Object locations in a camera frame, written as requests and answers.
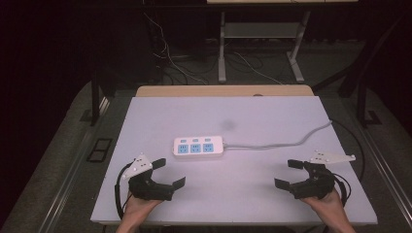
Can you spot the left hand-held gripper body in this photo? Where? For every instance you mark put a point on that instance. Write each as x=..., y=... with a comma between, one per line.
x=147, y=187

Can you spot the person's left hand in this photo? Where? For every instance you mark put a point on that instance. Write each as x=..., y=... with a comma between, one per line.
x=139, y=208

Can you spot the white power strip blue sockets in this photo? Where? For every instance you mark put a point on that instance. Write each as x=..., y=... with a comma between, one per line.
x=198, y=147

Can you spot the grey metal stand frame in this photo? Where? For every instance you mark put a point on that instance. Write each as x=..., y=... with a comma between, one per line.
x=260, y=30

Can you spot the black rectangular floor frame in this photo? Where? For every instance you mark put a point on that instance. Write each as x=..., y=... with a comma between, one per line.
x=99, y=149

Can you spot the white table cover board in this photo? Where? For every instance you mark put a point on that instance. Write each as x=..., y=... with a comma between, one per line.
x=210, y=113

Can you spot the metal floor rail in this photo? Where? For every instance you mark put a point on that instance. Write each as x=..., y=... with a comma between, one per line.
x=71, y=168
x=387, y=165

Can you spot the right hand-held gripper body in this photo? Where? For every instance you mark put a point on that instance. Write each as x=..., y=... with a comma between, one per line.
x=315, y=184

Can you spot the person's right hand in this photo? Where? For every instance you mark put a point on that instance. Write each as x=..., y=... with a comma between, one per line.
x=325, y=205

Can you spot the black stand leg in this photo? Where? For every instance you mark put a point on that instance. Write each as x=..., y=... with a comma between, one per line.
x=364, y=103
x=95, y=100

